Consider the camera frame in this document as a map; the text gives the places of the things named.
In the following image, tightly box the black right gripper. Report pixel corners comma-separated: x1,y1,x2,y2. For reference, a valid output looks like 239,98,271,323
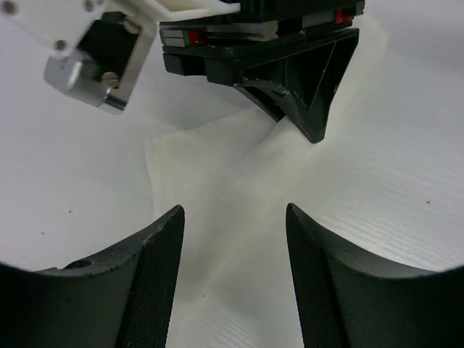
159,1,365,144

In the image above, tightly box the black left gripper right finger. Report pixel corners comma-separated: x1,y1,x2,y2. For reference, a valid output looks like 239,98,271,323
286,204,463,347

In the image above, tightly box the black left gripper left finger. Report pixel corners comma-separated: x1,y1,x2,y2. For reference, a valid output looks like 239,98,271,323
1,206,185,347

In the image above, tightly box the white cloth napkin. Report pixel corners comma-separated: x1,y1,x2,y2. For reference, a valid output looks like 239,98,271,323
144,17,392,348

